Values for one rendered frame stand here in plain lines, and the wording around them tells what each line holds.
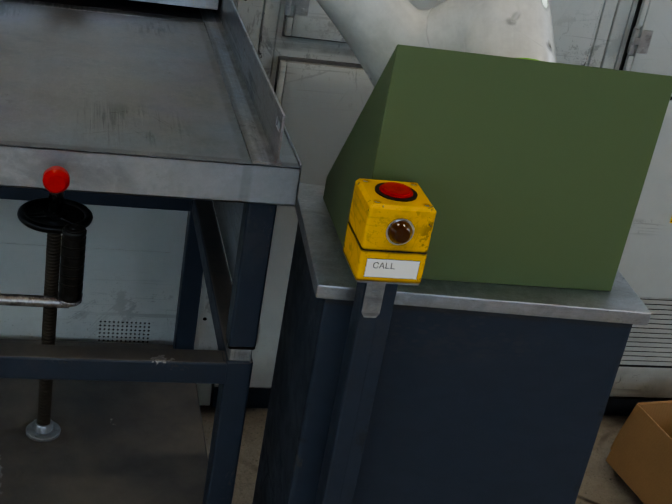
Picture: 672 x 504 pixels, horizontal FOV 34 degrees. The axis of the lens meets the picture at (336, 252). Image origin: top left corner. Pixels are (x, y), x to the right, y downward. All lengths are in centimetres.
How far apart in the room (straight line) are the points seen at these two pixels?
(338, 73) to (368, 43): 51
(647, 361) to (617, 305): 120
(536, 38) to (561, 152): 21
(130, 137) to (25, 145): 14
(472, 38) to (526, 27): 8
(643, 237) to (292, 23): 93
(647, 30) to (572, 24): 16
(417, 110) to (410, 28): 31
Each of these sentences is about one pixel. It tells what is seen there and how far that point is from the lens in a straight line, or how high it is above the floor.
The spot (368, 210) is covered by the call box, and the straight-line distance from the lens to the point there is 122.
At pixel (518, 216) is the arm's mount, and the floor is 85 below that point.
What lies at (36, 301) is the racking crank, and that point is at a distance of 146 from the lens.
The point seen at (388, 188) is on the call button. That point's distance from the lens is 125.
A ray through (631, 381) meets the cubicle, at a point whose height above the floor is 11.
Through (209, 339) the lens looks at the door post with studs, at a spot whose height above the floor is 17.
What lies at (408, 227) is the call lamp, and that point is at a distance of 122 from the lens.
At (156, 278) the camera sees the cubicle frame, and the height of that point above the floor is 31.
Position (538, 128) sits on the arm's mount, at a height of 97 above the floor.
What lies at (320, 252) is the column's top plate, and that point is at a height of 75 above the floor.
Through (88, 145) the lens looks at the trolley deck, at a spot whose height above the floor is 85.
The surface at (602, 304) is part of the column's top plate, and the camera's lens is 147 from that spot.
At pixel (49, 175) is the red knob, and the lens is 136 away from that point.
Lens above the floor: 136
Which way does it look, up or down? 25 degrees down
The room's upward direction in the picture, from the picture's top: 10 degrees clockwise
